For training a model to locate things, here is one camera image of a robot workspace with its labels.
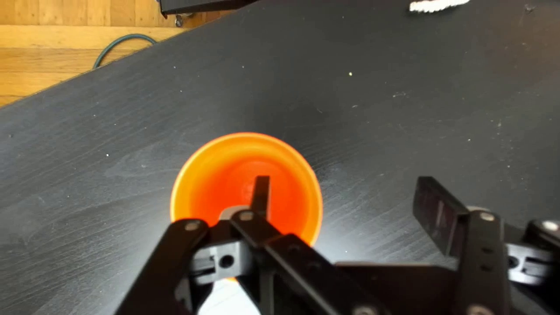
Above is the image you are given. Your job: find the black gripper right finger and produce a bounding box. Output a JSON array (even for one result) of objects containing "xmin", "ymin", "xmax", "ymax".
[{"xmin": 412, "ymin": 177, "xmax": 560, "ymax": 315}]

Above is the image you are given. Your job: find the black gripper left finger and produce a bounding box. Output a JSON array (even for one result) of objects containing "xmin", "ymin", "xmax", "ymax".
[{"xmin": 115, "ymin": 177, "xmax": 388, "ymax": 315}]

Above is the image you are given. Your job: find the orange plastic cup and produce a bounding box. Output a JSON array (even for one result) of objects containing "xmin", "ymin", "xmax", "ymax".
[{"xmin": 169, "ymin": 133, "xmax": 323, "ymax": 245}]

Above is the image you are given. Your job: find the black floor cable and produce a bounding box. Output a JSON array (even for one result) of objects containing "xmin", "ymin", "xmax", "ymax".
[{"xmin": 90, "ymin": 32, "xmax": 159, "ymax": 70}]

